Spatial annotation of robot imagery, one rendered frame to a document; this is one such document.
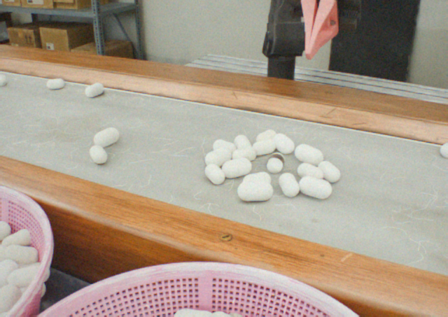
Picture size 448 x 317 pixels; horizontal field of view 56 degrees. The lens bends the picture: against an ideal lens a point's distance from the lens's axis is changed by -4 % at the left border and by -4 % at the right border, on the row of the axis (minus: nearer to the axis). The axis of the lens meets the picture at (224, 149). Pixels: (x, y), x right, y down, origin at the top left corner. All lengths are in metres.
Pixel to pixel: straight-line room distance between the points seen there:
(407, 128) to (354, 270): 0.34
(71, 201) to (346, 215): 0.28
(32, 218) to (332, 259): 0.28
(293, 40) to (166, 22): 2.21
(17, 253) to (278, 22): 0.70
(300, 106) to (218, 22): 2.23
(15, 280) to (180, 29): 2.73
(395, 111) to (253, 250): 0.38
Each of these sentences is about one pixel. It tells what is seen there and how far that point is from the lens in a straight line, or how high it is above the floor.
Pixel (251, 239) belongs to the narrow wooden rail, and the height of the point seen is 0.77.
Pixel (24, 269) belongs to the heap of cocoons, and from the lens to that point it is 0.41.
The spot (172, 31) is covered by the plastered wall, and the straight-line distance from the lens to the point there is 3.08.
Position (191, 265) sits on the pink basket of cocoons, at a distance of 0.35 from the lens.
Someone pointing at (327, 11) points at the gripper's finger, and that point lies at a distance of 0.61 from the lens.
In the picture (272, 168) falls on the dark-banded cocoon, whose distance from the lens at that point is 0.51.
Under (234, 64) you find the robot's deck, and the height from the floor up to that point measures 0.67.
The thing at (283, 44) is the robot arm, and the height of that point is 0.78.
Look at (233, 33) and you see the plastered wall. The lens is 2.85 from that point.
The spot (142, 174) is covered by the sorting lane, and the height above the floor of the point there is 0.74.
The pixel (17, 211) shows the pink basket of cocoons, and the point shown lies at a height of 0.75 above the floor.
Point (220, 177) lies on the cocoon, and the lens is 0.49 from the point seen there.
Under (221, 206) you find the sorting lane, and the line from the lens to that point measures 0.46.
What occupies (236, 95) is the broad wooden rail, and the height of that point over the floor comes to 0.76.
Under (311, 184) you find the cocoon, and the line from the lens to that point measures 0.47.
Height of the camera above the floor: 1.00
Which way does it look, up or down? 27 degrees down
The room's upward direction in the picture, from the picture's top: straight up
